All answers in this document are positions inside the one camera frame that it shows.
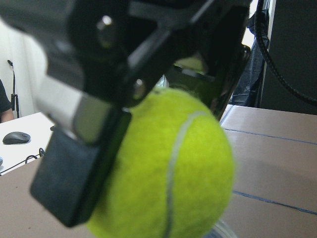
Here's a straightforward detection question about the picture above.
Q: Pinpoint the left gripper black ball-gripper right finger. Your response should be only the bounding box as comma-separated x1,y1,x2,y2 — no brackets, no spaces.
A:
165,0,251,120

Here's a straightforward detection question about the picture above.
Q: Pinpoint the left gripper black ball-gripper left finger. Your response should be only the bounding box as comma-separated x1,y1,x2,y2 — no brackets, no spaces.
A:
31,15,159,227

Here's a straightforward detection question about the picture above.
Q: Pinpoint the yellow-green tennis ball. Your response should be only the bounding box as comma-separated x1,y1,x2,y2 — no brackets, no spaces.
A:
87,88,235,238

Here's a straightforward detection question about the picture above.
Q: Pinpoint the clear Wilson ball can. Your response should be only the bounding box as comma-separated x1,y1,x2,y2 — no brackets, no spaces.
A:
203,220,238,238

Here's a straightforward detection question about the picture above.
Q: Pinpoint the black computer mouse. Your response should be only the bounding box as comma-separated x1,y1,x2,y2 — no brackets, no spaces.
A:
2,131,31,145

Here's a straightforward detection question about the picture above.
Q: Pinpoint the black braided cable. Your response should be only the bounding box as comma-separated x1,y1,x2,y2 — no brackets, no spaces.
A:
256,0,317,108

